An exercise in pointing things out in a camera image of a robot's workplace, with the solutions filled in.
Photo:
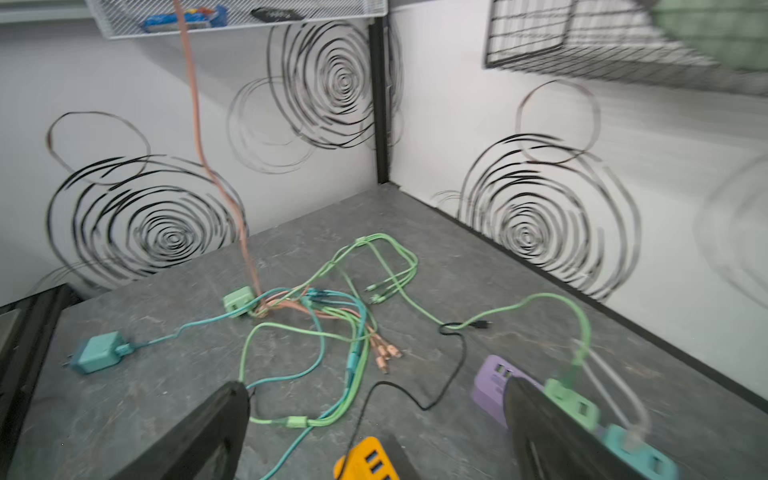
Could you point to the orange power strip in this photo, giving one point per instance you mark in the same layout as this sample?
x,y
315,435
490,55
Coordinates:
x,y
366,461

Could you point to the teal charger plug small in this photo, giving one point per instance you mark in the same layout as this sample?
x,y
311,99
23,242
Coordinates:
x,y
649,462

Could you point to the black wire basket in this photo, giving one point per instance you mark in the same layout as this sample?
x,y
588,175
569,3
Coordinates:
x,y
717,46

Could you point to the white wire shelf basket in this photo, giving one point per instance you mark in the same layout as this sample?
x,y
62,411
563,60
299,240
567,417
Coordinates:
x,y
124,19

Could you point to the teal charger plug front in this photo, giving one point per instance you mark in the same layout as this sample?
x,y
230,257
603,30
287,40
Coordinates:
x,y
99,352

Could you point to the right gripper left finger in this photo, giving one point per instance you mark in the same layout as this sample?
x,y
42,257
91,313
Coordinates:
x,y
206,444

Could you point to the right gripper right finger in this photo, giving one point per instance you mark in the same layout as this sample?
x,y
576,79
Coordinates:
x,y
549,444

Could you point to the purple power strip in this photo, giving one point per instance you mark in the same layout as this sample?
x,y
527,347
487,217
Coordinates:
x,y
489,385

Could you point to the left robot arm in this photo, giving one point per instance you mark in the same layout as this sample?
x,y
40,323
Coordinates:
x,y
27,328

